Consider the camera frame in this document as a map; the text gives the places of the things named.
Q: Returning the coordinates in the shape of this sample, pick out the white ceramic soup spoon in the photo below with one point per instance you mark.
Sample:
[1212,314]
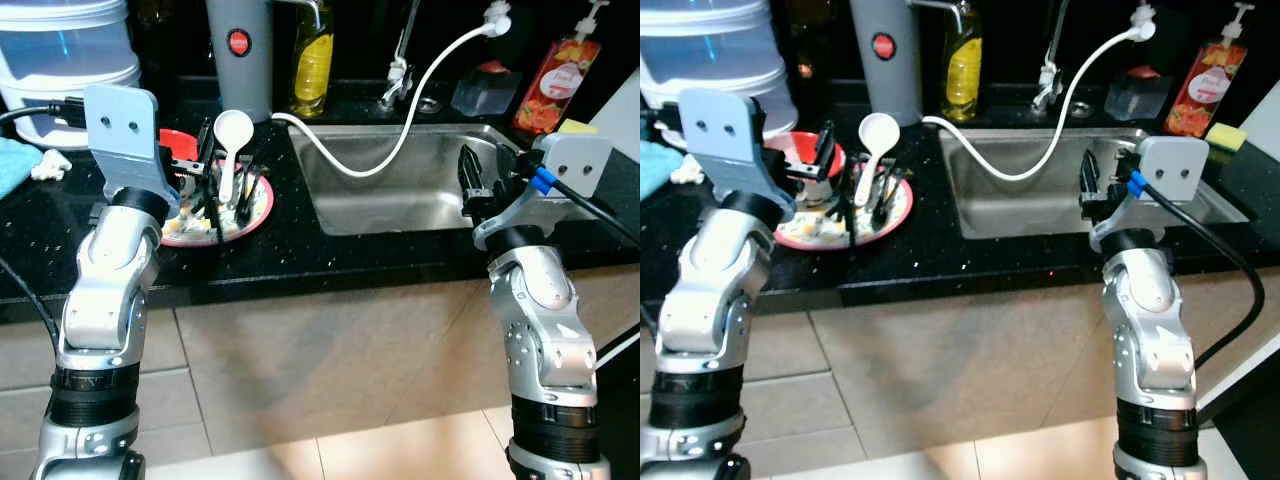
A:
[880,130]
[235,128]

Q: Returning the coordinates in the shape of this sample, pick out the floral plate with pink rim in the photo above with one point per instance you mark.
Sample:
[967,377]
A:
[255,215]
[800,232]

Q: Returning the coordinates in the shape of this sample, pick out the round metal counter cap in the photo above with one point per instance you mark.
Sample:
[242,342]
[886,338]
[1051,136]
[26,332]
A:
[1078,108]
[427,104]

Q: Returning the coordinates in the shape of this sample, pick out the stainless steel sink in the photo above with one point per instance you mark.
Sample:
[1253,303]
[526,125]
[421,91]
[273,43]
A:
[400,200]
[1020,205]

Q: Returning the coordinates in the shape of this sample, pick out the clear plastic sponge holder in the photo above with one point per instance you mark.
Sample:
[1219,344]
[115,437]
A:
[485,92]
[1138,95]

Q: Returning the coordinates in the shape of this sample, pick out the grey water jug red badge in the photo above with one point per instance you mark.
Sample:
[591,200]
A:
[240,70]
[888,75]

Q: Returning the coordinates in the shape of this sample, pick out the yellow sponge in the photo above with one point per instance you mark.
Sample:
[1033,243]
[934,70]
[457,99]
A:
[1226,136]
[578,126]

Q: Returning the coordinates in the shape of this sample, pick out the peach soap pump bottle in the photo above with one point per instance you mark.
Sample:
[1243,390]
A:
[1205,90]
[555,85]

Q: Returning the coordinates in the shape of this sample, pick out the white crumpled tissue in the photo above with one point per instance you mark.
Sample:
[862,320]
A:
[685,170]
[50,163]

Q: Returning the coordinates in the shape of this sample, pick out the yellow cooking oil bottle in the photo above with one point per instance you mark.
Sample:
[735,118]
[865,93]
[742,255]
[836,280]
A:
[312,70]
[962,72]

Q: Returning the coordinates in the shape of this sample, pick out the white cutting board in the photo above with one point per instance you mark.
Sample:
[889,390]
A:
[625,110]
[1265,115]

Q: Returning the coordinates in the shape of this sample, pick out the stacked white plastic container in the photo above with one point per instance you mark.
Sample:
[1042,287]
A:
[60,50]
[715,50]

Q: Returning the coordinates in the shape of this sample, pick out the metal gooseneck faucet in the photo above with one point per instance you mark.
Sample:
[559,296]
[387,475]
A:
[403,30]
[1055,30]

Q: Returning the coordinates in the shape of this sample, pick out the light blue cloth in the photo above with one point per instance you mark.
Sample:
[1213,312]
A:
[655,168]
[18,165]

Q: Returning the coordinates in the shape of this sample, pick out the beige counter cabinet front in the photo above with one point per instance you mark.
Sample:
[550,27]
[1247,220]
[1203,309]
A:
[950,350]
[330,350]

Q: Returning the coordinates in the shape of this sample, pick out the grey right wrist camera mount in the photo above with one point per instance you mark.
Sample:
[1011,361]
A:
[1175,165]
[575,160]

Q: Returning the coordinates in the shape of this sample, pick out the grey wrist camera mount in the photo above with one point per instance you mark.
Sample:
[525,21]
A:
[575,160]
[120,125]
[1175,165]
[720,130]

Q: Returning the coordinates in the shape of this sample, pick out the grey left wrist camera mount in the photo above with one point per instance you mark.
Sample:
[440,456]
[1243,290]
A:
[720,130]
[120,125]

